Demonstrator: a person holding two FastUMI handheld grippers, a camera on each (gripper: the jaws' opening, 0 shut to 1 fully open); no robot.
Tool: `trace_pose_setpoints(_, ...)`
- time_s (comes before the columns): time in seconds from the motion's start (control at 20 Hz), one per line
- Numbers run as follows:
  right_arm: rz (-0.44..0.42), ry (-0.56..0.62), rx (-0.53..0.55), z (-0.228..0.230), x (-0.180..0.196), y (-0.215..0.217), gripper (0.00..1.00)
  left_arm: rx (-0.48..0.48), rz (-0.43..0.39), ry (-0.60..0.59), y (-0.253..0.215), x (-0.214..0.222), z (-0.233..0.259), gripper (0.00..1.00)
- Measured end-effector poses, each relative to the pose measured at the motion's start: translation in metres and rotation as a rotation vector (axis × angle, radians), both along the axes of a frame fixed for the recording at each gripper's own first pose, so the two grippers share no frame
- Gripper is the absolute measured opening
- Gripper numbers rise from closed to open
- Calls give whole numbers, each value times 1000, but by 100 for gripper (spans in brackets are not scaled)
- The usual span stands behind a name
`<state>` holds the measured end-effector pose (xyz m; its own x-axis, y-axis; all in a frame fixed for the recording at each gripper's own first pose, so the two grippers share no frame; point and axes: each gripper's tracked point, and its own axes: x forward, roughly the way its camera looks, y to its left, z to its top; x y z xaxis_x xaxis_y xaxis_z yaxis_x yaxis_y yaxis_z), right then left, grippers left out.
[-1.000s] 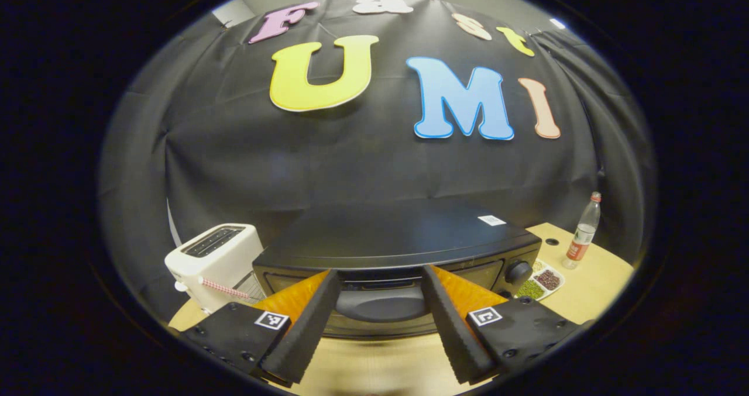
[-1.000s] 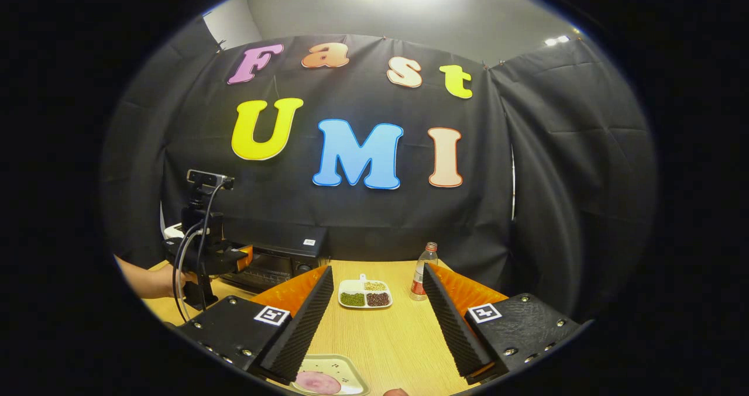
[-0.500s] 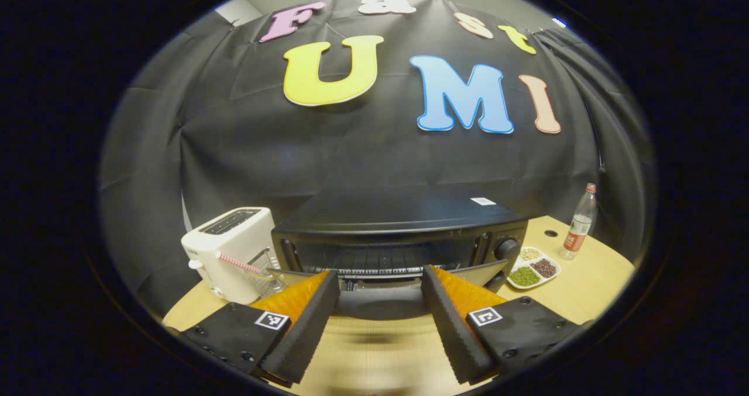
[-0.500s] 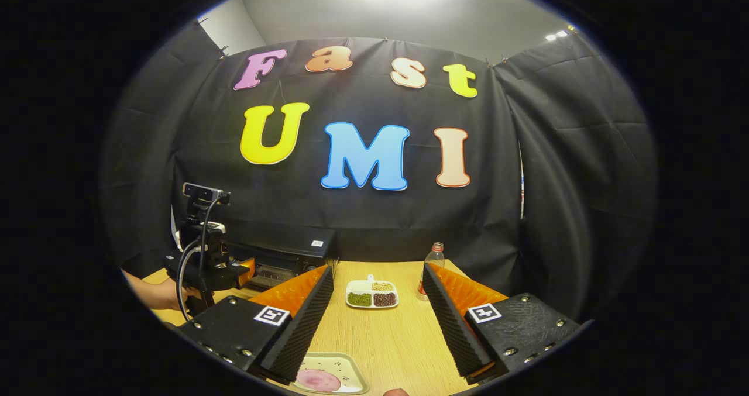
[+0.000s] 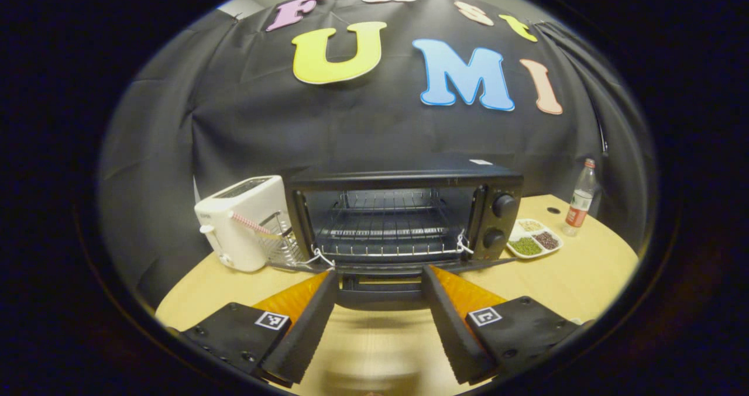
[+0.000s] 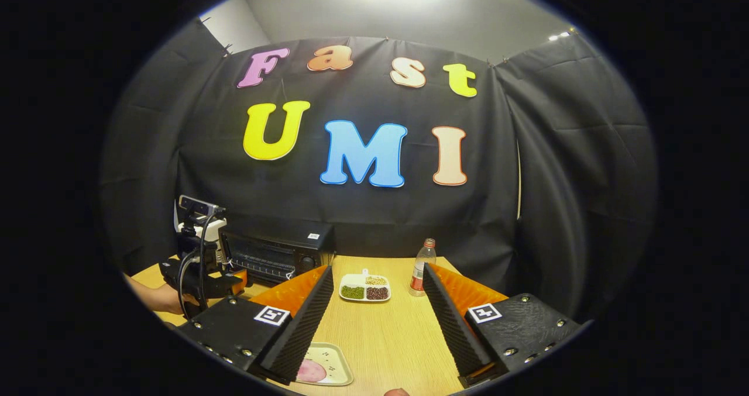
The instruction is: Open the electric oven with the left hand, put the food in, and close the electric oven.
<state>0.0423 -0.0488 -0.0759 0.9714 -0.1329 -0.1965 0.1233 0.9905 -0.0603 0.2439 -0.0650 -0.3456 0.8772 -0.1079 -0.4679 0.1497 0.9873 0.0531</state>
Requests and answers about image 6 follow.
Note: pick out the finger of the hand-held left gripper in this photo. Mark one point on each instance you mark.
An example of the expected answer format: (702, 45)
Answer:
(239, 279)

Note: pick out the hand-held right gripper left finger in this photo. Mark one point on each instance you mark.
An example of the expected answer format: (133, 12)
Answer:
(298, 331)

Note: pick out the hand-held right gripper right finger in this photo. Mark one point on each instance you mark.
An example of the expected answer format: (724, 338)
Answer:
(453, 326)

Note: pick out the pink ham slice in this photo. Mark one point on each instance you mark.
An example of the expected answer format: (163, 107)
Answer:
(310, 371)

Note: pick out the black electric oven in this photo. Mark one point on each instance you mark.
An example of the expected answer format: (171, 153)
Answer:
(275, 255)

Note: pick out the cream rectangular food tray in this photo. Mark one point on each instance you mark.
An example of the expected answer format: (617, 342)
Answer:
(333, 364)

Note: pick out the clear plastic water bottle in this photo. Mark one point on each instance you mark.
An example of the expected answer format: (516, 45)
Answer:
(420, 273)

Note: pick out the green mung beans pile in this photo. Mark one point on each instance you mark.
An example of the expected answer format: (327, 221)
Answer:
(353, 292)

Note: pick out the white divided plate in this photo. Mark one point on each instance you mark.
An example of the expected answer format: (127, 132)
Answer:
(351, 281)

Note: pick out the dark red beans pile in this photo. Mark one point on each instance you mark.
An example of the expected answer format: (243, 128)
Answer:
(377, 293)

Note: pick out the yellow soybeans pile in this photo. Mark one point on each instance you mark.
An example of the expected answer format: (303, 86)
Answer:
(376, 280)

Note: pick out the ceiling light panel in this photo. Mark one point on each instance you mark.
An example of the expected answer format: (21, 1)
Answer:
(560, 35)

